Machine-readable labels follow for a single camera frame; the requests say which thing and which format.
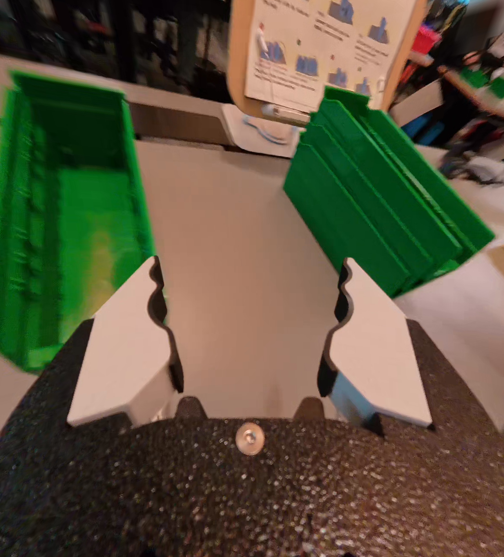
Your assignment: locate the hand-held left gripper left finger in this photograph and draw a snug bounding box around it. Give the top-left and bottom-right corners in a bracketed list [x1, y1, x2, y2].
[67, 256, 185, 427]

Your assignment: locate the instruction sheet on wooden board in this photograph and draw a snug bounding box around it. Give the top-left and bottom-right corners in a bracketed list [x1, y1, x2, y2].
[228, 0, 429, 127]

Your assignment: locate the blue object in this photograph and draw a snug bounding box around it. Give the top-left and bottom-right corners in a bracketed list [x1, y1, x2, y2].
[402, 112, 446, 146]

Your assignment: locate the red ribbed object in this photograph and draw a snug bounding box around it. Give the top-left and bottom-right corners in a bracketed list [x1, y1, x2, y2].
[412, 24, 443, 55]

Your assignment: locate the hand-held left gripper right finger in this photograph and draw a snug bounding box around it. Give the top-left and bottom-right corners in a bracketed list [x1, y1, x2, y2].
[317, 257, 434, 430]

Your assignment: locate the grey desk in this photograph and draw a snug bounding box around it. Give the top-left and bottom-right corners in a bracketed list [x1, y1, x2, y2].
[0, 50, 504, 479]

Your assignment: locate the printed instruction sheet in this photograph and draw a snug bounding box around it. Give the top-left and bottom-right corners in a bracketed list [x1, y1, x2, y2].
[244, 0, 416, 114]

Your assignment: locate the white clipboard stand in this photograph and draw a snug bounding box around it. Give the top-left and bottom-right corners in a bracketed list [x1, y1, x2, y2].
[221, 102, 311, 158]

